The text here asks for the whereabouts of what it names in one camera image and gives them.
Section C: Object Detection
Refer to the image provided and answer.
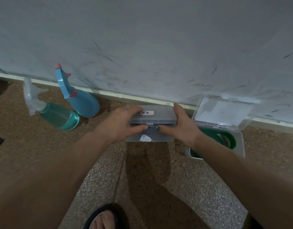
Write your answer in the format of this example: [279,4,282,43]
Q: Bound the person's right hand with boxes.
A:
[156,103,204,149]

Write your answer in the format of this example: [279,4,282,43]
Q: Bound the person's left hand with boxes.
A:
[99,105,149,144]

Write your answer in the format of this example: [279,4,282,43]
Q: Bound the clear plastic box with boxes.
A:
[125,104,178,143]
[185,94,260,160]

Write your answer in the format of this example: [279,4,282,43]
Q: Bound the person's left forearm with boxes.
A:
[0,125,111,229]

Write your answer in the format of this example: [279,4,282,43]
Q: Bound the person's right forearm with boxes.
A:
[191,137,293,229]

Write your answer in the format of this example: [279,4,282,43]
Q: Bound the open clear plastic box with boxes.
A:
[185,94,260,160]

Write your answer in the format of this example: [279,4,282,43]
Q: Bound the blue spray bottle pink nozzle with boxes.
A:
[55,63,101,118]

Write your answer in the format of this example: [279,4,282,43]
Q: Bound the green tape roll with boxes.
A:
[198,127,237,150]

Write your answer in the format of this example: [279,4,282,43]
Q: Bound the teal spray bottle white trigger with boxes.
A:
[23,77,80,131]

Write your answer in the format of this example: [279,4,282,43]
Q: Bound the black sandal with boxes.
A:
[83,203,130,229]

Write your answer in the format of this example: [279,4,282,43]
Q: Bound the person's foot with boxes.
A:
[91,210,116,229]

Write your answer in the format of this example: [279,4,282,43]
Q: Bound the white wall cable duct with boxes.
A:
[0,72,293,136]

